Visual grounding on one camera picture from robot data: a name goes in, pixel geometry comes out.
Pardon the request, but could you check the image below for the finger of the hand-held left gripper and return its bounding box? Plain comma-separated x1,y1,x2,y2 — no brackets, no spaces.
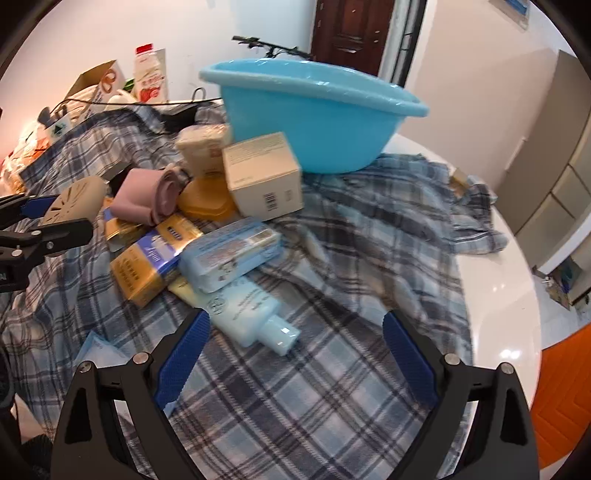
0,219,94,259
0,194,61,222

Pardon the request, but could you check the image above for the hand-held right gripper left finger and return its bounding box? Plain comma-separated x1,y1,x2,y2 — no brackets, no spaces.
51,307,212,480

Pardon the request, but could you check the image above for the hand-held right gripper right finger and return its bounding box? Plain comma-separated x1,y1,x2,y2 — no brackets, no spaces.
382,310,541,480

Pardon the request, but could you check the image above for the gold and blue carton box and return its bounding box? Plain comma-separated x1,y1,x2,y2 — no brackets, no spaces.
109,216,205,309

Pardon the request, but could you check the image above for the light blue wet wipes pack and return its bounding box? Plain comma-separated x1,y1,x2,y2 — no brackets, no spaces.
179,217,283,294

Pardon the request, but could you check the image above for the blue plastic basin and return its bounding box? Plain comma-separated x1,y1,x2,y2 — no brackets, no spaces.
198,59,430,175

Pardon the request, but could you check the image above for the clear snack bag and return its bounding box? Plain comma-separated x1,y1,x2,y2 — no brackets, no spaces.
0,129,51,195

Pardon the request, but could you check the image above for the small gold foil box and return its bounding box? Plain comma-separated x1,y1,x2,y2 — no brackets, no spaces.
102,208,144,254

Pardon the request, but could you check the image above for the white cup with green logo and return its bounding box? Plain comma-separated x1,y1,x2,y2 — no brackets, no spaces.
48,113,75,141

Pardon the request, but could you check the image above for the light blue sunscreen tube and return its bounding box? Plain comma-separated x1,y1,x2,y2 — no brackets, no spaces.
167,277,302,356

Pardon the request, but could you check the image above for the black box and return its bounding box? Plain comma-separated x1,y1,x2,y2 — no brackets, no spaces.
105,162,132,185

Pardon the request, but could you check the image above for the pink collapsible cup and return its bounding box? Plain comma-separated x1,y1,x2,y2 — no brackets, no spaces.
112,165,192,227

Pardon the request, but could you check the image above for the blue plaid cloth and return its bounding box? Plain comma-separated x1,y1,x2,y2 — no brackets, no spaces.
0,99,509,480

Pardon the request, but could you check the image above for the open cardboard box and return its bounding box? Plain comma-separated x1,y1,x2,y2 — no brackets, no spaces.
65,60,127,125

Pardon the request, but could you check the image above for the orange plastic soap box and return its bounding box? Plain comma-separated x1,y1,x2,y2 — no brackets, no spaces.
178,175,238,220

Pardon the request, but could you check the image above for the orange chair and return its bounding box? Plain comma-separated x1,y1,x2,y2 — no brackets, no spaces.
531,323,591,469

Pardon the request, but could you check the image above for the beige wrapped tissue pack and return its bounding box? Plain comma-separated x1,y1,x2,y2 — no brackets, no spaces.
175,124,232,178

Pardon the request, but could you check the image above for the red capped milk bottle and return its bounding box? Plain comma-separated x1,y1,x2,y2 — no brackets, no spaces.
133,44,168,104

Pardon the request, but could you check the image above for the beige carton box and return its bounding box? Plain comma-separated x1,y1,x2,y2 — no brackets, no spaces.
222,131,305,220

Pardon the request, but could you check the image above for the beige refrigerator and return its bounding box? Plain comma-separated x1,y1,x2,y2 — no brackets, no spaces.
496,48,591,278

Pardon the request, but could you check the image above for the black framed glass door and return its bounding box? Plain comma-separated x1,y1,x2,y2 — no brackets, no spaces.
379,0,428,86

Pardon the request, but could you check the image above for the dark brown entrance door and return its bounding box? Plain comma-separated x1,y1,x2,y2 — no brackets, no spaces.
310,0,398,77

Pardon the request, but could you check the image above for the black cable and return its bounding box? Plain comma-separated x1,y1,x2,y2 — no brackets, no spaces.
51,88,225,116

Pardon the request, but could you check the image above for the black bicycle handlebar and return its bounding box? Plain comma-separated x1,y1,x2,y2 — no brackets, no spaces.
232,35,315,61

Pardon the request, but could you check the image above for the grey wall panel box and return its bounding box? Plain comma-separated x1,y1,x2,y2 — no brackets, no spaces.
489,0,532,31

